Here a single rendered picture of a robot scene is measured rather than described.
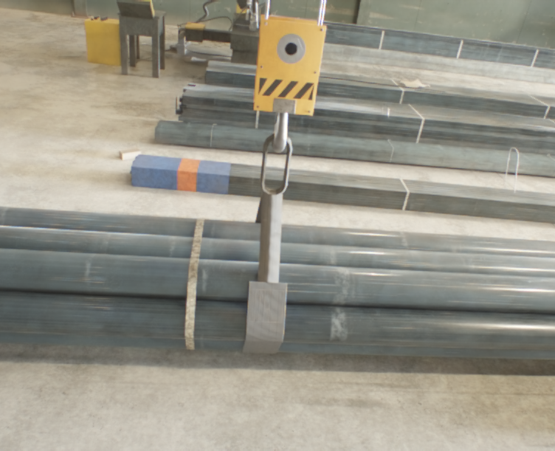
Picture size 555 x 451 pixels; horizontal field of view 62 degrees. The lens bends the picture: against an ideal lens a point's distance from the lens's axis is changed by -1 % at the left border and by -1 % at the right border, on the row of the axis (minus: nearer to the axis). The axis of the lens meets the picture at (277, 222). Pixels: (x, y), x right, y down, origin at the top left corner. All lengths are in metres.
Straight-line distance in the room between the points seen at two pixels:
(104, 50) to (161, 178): 3.99
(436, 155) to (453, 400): 2.86
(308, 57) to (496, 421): 1.72
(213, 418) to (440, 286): 1.07
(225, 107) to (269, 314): 2.94
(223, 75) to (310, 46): 3.47
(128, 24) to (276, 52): 5.15
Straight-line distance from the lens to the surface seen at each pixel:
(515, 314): 2.28
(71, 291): 1.95
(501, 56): 10.84
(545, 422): 2.52
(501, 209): 4.10
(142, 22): 6.66
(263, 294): 1.83
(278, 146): 1.72
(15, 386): 2.28
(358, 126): 4.67
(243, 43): 6.68
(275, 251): 1.83
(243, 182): 3.54
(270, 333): 1.87
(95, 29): 7.34
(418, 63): 9.85
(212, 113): 4.52
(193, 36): 7.77
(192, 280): 1.82
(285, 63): 1.65
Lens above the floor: 1.64
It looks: 30 degrees down
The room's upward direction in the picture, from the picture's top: 7 degrees clockwise
